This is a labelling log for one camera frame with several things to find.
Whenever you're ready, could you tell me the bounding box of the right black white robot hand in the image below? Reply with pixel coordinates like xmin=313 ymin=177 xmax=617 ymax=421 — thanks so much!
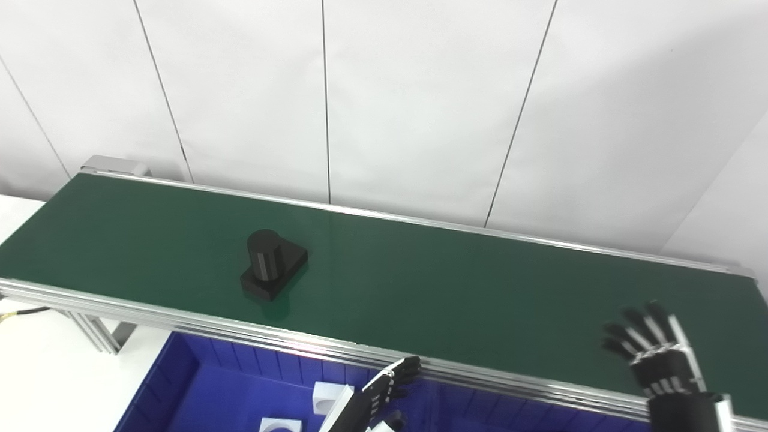
xmin=602 ymin=301 xmax=736 ymax=432

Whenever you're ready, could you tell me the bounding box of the blue plastic bin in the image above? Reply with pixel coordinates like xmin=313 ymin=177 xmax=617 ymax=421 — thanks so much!
xmin=114 ymin=331 xmax=421 ymax=432
xmin=414 ymin=375 xmax=658 ymax=432

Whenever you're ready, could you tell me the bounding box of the yellow black cable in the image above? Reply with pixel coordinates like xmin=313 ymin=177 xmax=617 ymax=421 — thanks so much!
xmin=0 ymin=307 xmax=52 ymax=325

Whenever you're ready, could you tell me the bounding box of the aluminium conveyor leg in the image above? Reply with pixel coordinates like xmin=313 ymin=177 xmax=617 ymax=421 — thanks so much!
xmin=65 ymin=310 xmax=140 ymax=355

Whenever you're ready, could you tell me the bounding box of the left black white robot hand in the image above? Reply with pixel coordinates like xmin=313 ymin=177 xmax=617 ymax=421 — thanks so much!
xmin=318 ymin=356 xmax=422 ymax=432

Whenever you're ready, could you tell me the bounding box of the grey conveyor motor housing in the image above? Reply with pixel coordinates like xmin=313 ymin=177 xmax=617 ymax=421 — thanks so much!
xmin=80 ymin=155 xmax=151 ymax=178

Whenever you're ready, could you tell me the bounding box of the black cylinder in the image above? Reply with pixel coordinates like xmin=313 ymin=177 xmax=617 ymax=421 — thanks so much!
xmin=240 ymin=229 xmax=310 ymax=302

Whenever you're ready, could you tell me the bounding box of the white block with hole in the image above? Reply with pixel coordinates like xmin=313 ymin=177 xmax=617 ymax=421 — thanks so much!
xmin=258 ymin=417 xmax=304 ymax=432
xmin=311 ymin=381 xmax=355 ymax=416

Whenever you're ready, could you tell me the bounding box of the green conveyor belt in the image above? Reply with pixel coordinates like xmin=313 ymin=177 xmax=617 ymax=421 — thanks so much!
xmin=0 ymin=173 xmax=768 ymax=421
xmin=0 ymin=155 xmax=768 ymax=432

